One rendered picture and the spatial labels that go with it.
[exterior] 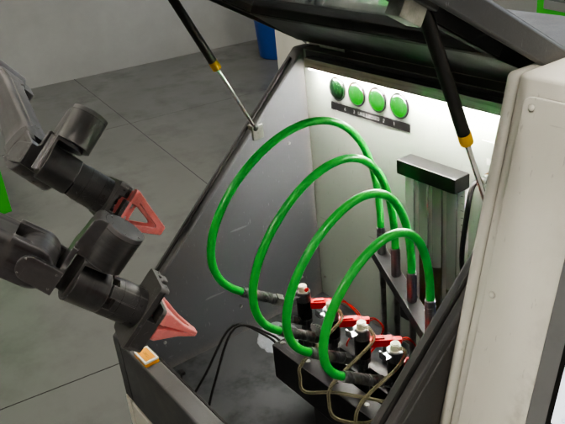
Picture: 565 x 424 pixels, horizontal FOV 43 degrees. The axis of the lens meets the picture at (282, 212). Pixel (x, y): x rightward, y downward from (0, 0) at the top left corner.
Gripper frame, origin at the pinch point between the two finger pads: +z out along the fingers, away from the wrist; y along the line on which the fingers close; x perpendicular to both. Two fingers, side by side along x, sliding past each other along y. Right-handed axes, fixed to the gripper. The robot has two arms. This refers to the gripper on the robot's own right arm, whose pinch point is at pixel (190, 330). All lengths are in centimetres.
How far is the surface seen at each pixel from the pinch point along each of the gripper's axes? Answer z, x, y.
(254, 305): 11.1, 6.3, 5.5
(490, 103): 25, 4, 53
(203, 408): 20.1, 15.0, -18.3
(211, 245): 2.6, 13.8, 9.4
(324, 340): 14.3, -8.8, 9.8
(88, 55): 112, 669, -25
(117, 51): 135, 673, -6
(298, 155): 30, 55, 28
